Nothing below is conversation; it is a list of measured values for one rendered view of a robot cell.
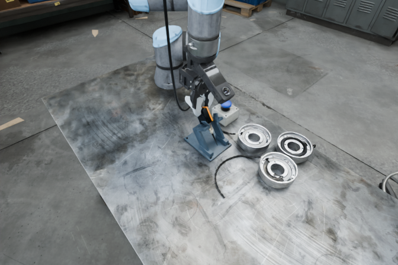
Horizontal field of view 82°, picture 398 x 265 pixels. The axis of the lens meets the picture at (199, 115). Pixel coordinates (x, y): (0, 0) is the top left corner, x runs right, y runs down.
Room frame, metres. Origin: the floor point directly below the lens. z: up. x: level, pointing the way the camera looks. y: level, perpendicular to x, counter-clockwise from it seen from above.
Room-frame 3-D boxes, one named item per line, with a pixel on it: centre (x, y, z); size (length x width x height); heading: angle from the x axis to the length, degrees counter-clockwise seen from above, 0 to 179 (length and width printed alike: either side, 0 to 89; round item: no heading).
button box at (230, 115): (0.63, -0.09, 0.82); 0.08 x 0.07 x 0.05; 42
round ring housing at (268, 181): (0.38, -0.23, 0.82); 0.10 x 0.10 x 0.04
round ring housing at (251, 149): (0.50, -0.18, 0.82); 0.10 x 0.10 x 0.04
